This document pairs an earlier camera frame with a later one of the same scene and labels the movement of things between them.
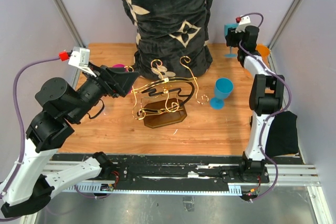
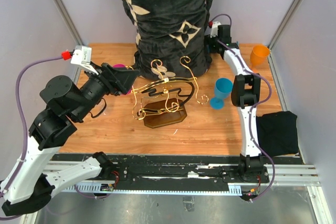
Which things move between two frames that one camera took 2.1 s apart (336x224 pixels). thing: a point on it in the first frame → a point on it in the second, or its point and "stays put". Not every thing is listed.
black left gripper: (121, 81) stays put
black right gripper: (231, 36) → (208, 41)
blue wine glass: (223, 87) stays put
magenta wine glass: (121, 67) stays put
